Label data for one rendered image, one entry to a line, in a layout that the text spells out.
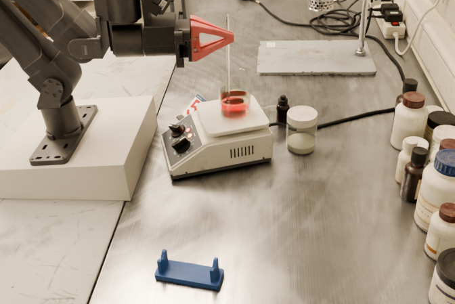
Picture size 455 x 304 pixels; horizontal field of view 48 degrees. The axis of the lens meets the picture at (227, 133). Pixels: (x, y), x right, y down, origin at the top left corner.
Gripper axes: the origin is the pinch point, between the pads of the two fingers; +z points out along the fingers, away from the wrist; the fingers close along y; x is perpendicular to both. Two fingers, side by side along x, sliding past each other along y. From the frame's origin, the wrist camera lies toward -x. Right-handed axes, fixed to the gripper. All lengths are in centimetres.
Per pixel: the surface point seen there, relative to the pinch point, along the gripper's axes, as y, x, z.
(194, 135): -2.1, 18.8, -6.7
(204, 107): 3.7, 16.2, -4.7
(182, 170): -7.4, 22.8, -9.2
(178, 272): -30.6, 24.0, -9.5
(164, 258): -29.4, 22.3, -11.6
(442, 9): 37, 10, 55
